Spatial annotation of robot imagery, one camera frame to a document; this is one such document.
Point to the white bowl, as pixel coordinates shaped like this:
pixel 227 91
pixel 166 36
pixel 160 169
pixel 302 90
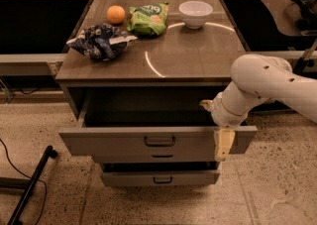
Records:
pixel 194 14

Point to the green snack bag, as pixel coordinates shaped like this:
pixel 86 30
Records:
pixel 148 20

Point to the orange fruit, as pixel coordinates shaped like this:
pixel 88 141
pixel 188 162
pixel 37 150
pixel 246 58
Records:
pixel 116 14

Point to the grey top drawer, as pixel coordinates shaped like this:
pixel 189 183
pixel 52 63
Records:
pixel 120 125

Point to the grey drawer cabinet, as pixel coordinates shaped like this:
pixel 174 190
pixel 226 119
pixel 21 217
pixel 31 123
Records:
pixel 180 57

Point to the black metal stand leg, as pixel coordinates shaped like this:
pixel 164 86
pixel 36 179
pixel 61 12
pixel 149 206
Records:
pixel 26 184

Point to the black headphones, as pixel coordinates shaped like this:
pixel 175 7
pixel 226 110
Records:
pixel 308 12

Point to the blue crumpled chip bag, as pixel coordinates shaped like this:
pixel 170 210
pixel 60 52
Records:
pixel 101 42

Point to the grey bottom drawer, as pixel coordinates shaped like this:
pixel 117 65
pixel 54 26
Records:
pixel 160 178

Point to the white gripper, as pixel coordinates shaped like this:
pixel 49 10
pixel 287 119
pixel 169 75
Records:
pixel 222 114

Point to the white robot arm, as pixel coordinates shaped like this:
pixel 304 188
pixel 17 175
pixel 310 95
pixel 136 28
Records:
pixel 255 80

